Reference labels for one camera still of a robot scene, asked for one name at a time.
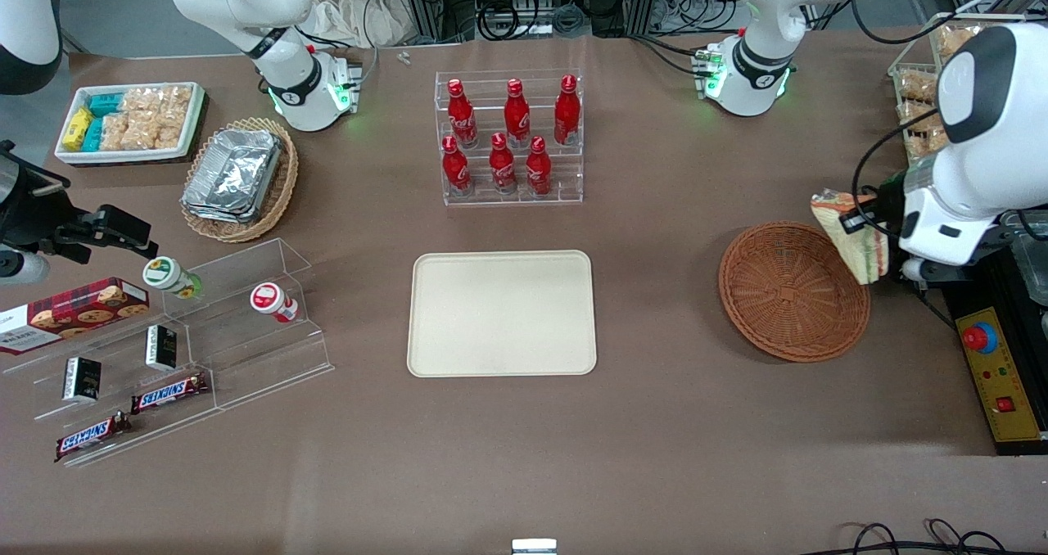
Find cream plastic serving tray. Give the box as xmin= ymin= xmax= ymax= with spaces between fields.
xmin=406 ymin=250 xmax=599 ymax=378

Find green lid drink bottle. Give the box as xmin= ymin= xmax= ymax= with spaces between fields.
xmin=142 ymin=256 xmax=203 ymax=300

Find black table cable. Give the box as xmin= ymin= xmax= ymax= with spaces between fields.
xmin=907 ymin=280 xmax=959 ymax=332

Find red cola bottle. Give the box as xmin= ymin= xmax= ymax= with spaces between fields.
xmin=446 ymin=79 xmax=480 ymax=149
xmin=489 ymin=133 xmax=519 ymax=196
xmin=503 ymin=79 xmax=532 ymax=149
xmin=553 ymin=74 xmax=582 ymax=147
xmin=441 ymin=135 xmax=474 ymax=196
xmin=525 ymin=136 xmax=553 ymax=197

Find oval light wicker basket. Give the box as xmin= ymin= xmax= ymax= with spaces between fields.
xmin=180 ymin=117 xmax=300 ymax=244

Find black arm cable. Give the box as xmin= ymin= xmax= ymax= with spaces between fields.
xmin=850 ymin=110 xmax=944 ymax=241

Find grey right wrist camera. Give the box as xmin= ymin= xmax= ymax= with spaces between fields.
xmin=0 ymin=246 xmax=51 ymax=287

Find black machine base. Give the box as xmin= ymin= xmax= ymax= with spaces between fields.
xmin=917 ymin=211 xmax=1048 ymax=458

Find white rectangular snack tray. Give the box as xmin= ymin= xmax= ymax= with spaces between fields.
xmin=54 ymin=82 xmax=206 ymax=166

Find clear plastic container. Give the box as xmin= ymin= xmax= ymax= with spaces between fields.
xmin=1009 ymin=210 xmax=1048 ymax=307

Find stacked aluminium foil containers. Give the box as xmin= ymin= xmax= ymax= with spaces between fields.
xmin=182 ymin=128 xmax=284 ymax=225

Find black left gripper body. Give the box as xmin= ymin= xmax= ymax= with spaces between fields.
xmin=874 ymin=172 xmax=913 ymax=241

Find clear rice cracker bag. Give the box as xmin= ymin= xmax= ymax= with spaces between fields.
xmin=128 ymin=113 xmax=187 ymax=151
xmin=121 ymin=87 xmax=162 ymax=116
xmin=158 ymin=85 xmax=194 ymax=120
xmin=100 ymin=113 xmax=132 ymax=152

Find clear acrylic bottle rack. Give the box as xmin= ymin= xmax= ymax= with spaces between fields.
xmin=433 ymin=69 xmax=585 ymax=207

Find black cables bundle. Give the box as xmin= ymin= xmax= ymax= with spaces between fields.
xmin=817 ymin=518 xmax=1048 ymax=555

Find snickers chocolate bar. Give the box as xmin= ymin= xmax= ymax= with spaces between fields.
xmin=54 ymin=411 xmax=133 ymax=464
xmin=130 ymin=372 xmax=210 ymax=415

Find yellow snack packet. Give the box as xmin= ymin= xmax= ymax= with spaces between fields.
xmin=63 ymin=108 xmax=93 ymax=152

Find beige crumpled cloth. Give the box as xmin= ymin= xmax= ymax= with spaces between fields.
xmin=305 ymin=0 xmax=420 ymax=50

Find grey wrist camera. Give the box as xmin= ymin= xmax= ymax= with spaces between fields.
xmin=0 ymin=246 xmax=51 ymax=287
xmin=899 ymin=254 xmax=951 ymax=284

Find yellow control panel box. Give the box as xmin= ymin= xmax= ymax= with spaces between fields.
xmin=955 ymin=306 xmax=1048 ymax=444

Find round brown wicker basket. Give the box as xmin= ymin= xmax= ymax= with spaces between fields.
xmin=718 ymin=222 xmax=872 ymax=364

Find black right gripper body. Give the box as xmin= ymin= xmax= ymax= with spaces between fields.
xmin=0 ymin=140 xmax=101 ymax=255

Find triangular sandwich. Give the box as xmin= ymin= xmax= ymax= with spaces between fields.
xmin=810 ymin=188 xmax=890 ymax=287

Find red lid drink bottle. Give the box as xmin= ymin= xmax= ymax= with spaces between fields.
xmin=250 ymin=282 xmax=300 ymax=325

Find red plaid cookie box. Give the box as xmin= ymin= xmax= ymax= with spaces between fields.
xmin=0 ymin=277 xmax=151 ymax=356

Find small black white box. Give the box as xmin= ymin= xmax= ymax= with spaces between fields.
xmin=62 ymin=356 xmax=103 ymax=403
xmin=145 ymin=324 xmax=179 ymax=372

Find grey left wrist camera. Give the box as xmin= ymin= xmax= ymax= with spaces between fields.
xmin=899 ymin=254 xmax=951 ymax=284

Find clear acrylic stepped shelf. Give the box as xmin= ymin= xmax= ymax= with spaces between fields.
xmin=0 ymin=237 xmax=336 ymax=468

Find clear container with snacks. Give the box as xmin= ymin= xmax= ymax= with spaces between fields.
xmin=888 ymin=12 xmax=1029 ymax=165

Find bagged bread snack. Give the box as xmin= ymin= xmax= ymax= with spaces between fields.
xmin=896 ymin=70 xmax=940 ymax=103
xmin=937 ymin=26 xmax=987 ymax=63

